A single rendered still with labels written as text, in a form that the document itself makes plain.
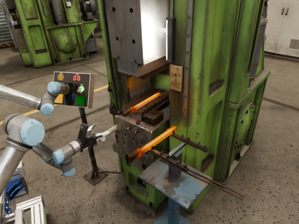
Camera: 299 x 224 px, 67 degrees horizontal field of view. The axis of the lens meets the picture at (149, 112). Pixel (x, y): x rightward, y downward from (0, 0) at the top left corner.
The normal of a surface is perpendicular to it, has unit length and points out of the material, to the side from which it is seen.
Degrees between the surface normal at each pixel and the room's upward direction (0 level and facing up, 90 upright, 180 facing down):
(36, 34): 90
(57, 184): 0
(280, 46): 90
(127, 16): 90
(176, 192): 0
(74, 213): 0
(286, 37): 90
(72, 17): 79
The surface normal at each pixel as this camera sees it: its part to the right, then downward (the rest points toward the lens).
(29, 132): 0.90, 0.11
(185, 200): -0.04, -0.86
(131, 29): -0.63, 0.41
